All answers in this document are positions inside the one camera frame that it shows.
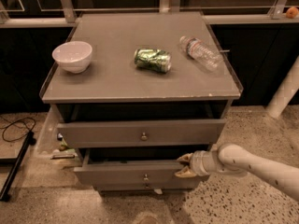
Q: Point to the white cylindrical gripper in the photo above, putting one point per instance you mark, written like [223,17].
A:
[196,163]

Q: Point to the grey drawer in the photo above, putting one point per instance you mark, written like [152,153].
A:
[149,133]
[146,186]
[130,172]

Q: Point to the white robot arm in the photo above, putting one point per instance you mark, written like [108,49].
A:
[231,159]

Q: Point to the grey top drawer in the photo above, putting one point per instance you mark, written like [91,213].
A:
[149,133]

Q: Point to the grey bottom drawer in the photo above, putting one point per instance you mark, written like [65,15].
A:
[146,186]

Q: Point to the grey drawer cabinet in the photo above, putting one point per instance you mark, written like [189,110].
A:
[113,88]

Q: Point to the crushed green soda can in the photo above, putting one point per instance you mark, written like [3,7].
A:
[153,59]

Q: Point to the clear plastic water bottle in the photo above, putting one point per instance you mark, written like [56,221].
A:
[202,53]

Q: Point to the items beside cabinet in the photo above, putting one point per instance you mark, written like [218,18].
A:
[64,151]

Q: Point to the white ceramic bowl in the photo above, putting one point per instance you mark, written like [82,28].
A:
[74,56]

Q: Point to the black metal floor bar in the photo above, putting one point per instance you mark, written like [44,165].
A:
[13,165]

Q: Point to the small orange fruit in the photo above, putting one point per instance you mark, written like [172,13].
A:
[292,12]

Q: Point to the metal railing frame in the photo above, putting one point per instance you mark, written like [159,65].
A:
[68,13]

